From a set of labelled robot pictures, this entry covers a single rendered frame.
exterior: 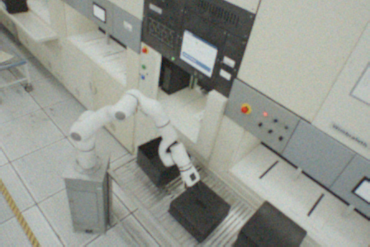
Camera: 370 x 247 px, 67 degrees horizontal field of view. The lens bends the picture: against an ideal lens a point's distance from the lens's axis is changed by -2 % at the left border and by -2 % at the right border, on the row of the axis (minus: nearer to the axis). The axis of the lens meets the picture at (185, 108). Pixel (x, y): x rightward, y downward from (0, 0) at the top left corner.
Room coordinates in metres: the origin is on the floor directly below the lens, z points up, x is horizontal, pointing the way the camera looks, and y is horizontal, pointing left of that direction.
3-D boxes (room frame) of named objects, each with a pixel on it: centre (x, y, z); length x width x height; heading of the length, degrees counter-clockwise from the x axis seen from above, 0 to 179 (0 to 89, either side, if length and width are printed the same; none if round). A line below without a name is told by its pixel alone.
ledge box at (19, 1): (3.39, 2.43, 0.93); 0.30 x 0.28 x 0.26; 49
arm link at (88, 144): (1.31, 0.60, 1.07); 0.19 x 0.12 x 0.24; 174
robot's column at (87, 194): (1.27, 0.60, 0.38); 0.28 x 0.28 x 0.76; 7
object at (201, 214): (1.06, -0.22, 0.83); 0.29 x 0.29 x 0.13; 54
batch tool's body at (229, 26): (2.09, -0.17, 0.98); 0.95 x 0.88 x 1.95; 142
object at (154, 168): (1.38, 0.08, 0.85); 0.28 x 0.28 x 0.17; 47
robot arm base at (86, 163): (1.27, 0.60, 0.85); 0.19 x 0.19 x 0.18
